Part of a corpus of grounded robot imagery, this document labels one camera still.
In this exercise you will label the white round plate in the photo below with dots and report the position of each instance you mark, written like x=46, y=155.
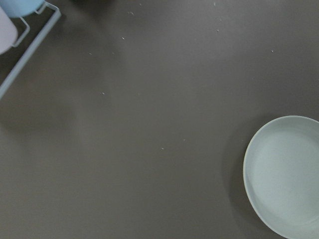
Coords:
x=281, y=176

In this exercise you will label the blue cup in rack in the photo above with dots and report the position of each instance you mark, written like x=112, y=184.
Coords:
x=20, y=8

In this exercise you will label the light blue wire cup rack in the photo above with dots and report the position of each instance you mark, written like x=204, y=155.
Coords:
x=32, y=30

